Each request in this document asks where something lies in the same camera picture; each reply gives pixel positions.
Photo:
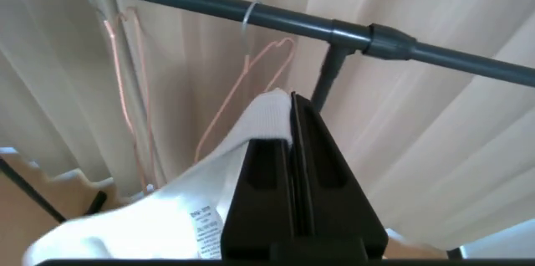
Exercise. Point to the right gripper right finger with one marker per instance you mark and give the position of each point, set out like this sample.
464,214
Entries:
334,216

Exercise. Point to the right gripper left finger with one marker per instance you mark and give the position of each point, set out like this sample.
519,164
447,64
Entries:
259,224

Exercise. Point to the white garment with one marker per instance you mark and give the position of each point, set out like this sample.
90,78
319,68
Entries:
146,224

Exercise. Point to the pink clothes hanger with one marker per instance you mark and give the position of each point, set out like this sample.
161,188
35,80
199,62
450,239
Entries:
243,32
117,74

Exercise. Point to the black clothes rack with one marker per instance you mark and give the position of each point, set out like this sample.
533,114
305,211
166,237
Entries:
209,4

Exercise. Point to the beige curtain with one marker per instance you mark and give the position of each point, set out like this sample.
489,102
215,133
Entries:
418,153

